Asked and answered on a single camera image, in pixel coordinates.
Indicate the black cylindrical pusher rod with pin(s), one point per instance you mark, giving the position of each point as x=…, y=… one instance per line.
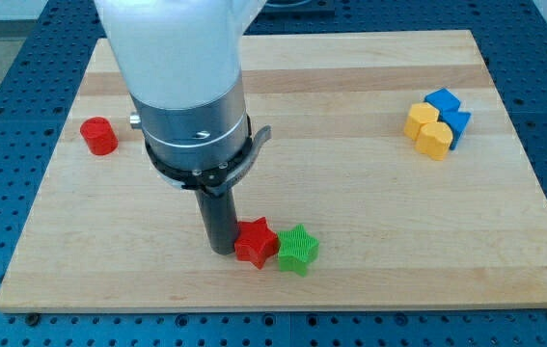
x=220, y=220

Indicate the red cylinder block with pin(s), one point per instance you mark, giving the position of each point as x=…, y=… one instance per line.
x=99, y=136

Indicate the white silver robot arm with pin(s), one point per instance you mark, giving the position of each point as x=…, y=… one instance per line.
x=180, y=62

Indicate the red star block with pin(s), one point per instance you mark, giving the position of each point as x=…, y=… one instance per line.
x=256, y=242

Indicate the green star block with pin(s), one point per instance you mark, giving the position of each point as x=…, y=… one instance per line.
x=297, y=250

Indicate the wooden board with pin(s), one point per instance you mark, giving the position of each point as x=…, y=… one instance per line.
x=396, y=229

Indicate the yellow hexagon block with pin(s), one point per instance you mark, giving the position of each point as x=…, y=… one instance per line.
x=419, y=114

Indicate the yellow heart block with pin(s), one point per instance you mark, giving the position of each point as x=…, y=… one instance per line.
x=434, y=140

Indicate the blue cube block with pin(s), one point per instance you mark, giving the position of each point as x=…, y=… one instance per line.
x=443, y=100

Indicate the blue triangle block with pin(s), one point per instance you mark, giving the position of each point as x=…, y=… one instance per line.
x=457, y=122

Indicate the blue perforated table frame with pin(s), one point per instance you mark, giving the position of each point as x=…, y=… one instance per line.
x=37, y=92

